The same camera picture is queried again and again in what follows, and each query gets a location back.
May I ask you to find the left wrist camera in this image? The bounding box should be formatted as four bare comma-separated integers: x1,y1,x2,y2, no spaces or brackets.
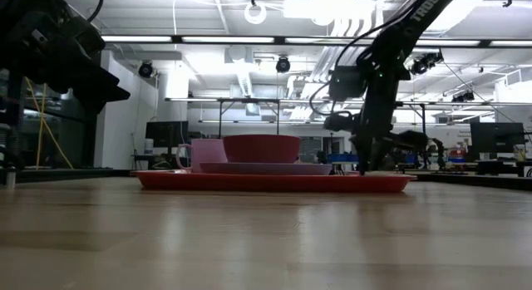
62,16,106,57

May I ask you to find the red plastic tray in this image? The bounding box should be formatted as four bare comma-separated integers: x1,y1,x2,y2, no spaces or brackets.
130,169,418,194

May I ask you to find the black round ceiling fixture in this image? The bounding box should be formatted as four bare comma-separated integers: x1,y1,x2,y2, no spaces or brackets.
275,56,292,75
137,61,155,80

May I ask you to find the overhead light bar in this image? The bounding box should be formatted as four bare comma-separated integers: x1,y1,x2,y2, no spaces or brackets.
101,34,532,49

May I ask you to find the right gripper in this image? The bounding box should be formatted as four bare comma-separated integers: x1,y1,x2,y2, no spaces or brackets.
323,68,430,176

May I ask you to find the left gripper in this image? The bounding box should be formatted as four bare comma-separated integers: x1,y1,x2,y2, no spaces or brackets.
15,52,132,116

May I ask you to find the black computer monitor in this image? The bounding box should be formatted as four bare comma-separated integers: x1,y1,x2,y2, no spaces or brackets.
470,121,526,155
145,120,190,156

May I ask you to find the yellow extension cable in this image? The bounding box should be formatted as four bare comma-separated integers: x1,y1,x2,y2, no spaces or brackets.
23,76,75,170

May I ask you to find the lavender plastic plate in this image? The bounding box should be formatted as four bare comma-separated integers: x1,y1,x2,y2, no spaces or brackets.
199,161,333,177

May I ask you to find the magenta plastic bowl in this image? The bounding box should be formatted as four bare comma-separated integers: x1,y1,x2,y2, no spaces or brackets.
222,134,302,165

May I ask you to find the black ceiling track lamp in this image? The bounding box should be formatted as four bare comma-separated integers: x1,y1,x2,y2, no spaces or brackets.
451,90,476,103
410,50,444,76

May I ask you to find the pink plastic mug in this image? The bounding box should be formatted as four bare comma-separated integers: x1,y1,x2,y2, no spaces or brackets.
175,138,229,174

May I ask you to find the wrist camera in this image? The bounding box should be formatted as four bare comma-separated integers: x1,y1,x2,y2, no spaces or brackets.
62,16,106,57
327,64,370,103

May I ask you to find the black background station frame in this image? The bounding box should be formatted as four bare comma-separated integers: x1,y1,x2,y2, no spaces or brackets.
165,96,429,150

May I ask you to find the white ring lamp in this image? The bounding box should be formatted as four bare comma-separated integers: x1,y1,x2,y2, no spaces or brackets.
243,0,268,27

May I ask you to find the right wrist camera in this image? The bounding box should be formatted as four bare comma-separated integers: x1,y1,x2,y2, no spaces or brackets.
327,64,370,103

